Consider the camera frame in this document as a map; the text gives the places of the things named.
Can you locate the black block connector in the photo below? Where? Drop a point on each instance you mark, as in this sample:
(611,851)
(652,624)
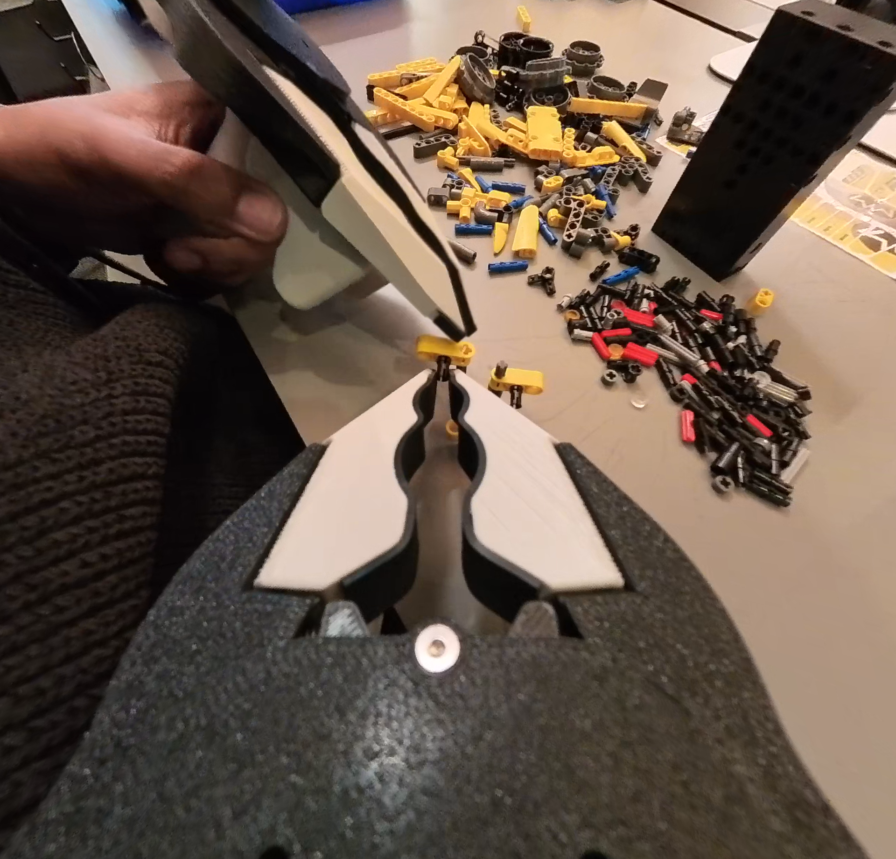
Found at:
(638,259)

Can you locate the person's left hand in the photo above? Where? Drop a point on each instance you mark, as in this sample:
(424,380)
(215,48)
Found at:
(126,166)

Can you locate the white flat stand base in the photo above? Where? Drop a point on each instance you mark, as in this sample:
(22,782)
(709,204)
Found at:
(728,64)

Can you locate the black perforated box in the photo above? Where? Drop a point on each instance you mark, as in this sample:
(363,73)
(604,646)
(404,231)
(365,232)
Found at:
(770,138)

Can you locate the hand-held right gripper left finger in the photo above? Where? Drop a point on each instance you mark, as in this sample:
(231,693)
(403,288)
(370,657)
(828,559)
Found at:
(336,523)

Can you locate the blue connector pin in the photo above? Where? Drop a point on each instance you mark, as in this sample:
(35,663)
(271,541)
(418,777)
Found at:
(507,266)
(625,274)

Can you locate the pile of black red pins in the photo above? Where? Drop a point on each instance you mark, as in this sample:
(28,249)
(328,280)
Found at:
(700,383)

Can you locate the pile of yellow grey building pieces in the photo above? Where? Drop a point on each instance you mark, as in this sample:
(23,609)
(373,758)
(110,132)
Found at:
(546,131)

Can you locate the dark grey clip piece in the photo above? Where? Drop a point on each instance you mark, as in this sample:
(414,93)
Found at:
(682,122)

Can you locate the black T-shaped connector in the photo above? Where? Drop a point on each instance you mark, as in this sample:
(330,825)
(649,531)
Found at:
(540,281)

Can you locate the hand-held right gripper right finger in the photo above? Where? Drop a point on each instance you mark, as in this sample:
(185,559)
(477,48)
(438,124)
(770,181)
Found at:
(546,516)

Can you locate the yellow two-hole beam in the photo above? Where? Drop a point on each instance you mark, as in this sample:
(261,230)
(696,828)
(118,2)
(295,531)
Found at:
(761,300)

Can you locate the small yellow printed sheet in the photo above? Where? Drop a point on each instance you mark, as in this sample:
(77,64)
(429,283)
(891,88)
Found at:
(668,148)

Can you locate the dark grey tube connector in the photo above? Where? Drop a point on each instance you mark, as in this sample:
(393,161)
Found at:
(462,250)

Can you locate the black connector pin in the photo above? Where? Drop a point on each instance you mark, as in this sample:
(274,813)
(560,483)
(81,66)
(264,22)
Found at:
(600,271)
(443,371)

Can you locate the large yellow printed sheet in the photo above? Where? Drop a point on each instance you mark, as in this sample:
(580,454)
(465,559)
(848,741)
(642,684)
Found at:
(854,215)

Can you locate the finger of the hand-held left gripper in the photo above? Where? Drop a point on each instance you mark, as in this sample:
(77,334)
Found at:
(420,215)
(392,257)

